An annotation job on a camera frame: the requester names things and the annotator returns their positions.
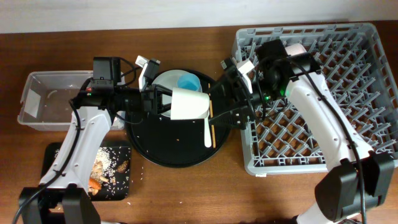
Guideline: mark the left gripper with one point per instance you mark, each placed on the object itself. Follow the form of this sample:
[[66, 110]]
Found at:
[[149, 101]]

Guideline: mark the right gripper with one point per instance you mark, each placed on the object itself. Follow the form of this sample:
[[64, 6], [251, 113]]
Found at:
[[247, 99]]

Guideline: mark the white cup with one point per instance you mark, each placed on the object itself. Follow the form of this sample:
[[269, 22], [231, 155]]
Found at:
[[188, 104]]

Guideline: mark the pink bowl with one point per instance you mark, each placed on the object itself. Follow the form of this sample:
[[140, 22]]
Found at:
[[295, 49]]

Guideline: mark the brown food lump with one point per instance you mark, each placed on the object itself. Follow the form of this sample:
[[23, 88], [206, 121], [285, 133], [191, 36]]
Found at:
[[123, 167]]

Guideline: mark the rice and food scraps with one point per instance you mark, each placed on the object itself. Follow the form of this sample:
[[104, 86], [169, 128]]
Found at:
[[104, 168]]

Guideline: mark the orange carrot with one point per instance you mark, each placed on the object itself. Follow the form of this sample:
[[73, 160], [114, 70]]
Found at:
[[94, 184]]

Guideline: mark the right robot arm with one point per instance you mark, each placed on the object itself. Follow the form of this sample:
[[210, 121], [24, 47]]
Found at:
[[358, 178]]

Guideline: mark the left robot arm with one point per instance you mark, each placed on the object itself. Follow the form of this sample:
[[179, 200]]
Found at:
[[62, 195]]

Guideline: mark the grey dishwasher rack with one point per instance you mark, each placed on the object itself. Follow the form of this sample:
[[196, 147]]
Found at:
[[359, 77]]

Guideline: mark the grey plate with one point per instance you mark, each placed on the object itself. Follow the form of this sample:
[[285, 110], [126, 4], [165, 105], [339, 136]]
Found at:
[[169, 78]]

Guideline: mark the wooden chopstick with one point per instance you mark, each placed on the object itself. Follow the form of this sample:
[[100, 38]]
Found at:
[[213, 137]]

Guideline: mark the light blue cup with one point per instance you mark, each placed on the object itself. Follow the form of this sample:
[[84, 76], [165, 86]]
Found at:
[[189, 81]]

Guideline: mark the round black tray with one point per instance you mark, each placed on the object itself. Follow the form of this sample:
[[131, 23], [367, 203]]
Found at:
[[170, 143]]

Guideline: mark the white plastic fork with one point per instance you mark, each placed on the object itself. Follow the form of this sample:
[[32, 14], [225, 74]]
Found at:
[[207, 133]]

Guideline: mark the rectangular black tray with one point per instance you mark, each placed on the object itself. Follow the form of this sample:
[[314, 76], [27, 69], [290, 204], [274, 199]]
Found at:
[[121, 174]]

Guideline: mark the clear plastic bin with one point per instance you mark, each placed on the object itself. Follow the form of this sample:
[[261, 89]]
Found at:
[[44, 100]]

